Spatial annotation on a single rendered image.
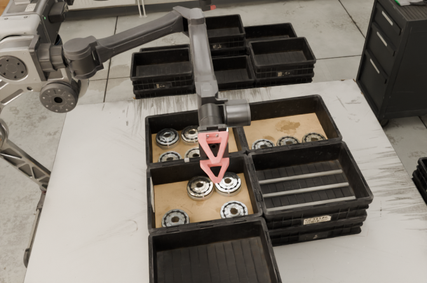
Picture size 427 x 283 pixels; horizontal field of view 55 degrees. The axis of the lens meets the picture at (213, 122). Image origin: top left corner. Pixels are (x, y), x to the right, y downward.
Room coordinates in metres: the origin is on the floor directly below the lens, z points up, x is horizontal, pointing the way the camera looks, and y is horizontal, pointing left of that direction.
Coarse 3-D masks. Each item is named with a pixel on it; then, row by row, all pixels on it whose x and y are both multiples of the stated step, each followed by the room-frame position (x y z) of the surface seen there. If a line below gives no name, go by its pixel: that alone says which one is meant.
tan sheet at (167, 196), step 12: (156, 192) 1.03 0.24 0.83; (168, 192) 1.03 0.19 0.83; (180, 192) 1.02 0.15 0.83; (216, 192) 1.01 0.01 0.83; (240, 192) 1.00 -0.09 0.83; (156, 204) 0.97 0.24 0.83; (168, 204) 0.97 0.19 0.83; (180, 204) 0.96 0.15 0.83; (192, 204) 0.96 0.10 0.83; (204, 204) 0.96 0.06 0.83; (216, 204) 0.95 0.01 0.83; (156, 216) 0.92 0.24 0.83; (192, 216) 0.91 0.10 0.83; (204, 216) 0.90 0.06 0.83; (216, 216) 0.90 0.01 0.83
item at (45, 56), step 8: (32, 40) 1.09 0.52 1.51; (40, 40) 1.11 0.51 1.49; (32, 48) 1.04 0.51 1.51; (40, 48) 1.07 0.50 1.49; (48, 48) 1.07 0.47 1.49; (56, 48) 1.08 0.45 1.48; (32, 56) 1.04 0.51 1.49; (40, 56) 1.05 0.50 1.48; (48, 56) 1.05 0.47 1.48; (56, 56) 1.06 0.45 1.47; (40, 64) 1.04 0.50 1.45; (48, 64) 1.04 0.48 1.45; (56, 64) 1.05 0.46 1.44; (64, 64) 1.06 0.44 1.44; (40, 72) 1.04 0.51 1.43; (48, 72) 1.08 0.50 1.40
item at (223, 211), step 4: (232, 200) 0.94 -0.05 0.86; (224, 204) 0.93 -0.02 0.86; (228, 204) 0.93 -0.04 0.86; (232, 204) 0.93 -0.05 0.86; (236, 204) 0.93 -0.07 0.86; (240, 204) 0.93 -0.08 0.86; (244, 204) 0.92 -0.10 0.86; (224, 208) 0.91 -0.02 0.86; (240, 208) 0.91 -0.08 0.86; (244, 208) 0.91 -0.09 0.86; (220, 212) 0.89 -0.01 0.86; (224, 212) 0.89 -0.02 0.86; (244, 212) 0.89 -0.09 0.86; (224, 216) 0.88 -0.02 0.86; (228, 216) 0.87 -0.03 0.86
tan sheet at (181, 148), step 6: (180, 132) 1.36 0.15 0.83; (180, 138) 1.33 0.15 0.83; (156, 144) 1.30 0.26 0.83; (180, 144) 1.29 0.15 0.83; (234, 144) 1.27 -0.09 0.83; (156, 150) 1.26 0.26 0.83; (162, 150) 1.26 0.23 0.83; (168, 150) 1.26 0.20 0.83; (174, 150) 1.25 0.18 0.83; (180, 150) 1.25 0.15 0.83; (186, 150) 1.25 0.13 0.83; (234, 150) 1.23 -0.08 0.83; (156, 156) 1.22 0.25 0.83
